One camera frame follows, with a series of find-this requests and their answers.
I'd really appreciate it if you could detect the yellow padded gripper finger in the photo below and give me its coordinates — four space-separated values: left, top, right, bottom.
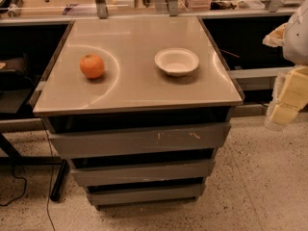
265 66 308 131

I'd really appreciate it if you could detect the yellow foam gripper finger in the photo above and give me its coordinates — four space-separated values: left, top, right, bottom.
263 23 287 47

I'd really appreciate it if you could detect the grey top drawer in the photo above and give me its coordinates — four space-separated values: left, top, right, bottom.
49 122 231 159

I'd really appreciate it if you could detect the grey drawer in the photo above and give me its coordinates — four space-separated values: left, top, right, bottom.
49 122 231 159
87 178 205 208
71 148 217 187

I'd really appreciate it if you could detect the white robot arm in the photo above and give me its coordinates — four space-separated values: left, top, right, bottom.
263 0 308 131

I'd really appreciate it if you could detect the grey middle drawer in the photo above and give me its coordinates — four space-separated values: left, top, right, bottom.
71 148 217 187

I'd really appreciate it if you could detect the grey drawer cabinet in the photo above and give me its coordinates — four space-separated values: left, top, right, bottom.
32 15 245 211

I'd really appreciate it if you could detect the grey bottom drawer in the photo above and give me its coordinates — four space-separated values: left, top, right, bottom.
87 178 205 208

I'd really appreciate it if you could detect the white paper bowl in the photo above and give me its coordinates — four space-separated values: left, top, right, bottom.
154 48 199 77

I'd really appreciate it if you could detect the orange fruit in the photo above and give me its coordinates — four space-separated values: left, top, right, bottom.
79 54 105 79

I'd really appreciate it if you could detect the black tool on bench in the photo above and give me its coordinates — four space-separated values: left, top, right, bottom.
0 0 23 17

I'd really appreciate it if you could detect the black table leg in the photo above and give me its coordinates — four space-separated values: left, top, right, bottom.
0 133 69 201

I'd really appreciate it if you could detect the metal frame post middle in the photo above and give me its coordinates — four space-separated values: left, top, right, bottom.
168 0 178 16

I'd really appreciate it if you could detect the metal frame post left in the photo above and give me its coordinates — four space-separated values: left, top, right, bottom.
95 0 108 19

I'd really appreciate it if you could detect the black floor cable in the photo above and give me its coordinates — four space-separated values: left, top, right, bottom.
0 118 57 231

